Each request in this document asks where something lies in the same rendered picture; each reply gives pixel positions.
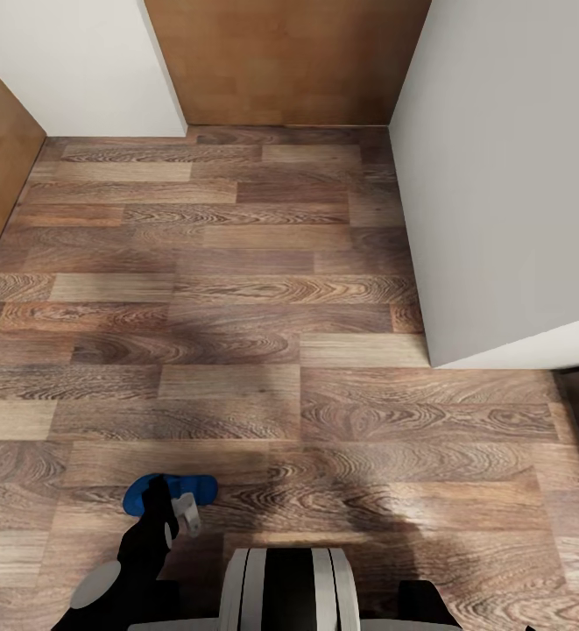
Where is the robot trunk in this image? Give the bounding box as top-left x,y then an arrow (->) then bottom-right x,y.
218,548 -> 360,631

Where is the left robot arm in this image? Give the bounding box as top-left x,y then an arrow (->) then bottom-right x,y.
51,474 -> 201,631

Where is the sandal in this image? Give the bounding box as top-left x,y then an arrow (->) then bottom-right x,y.
123,473 -> 217,517

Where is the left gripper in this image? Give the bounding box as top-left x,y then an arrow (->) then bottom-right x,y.
142,474 -> 180,536

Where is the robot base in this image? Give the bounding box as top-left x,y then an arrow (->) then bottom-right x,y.
127,580 -> 464,631

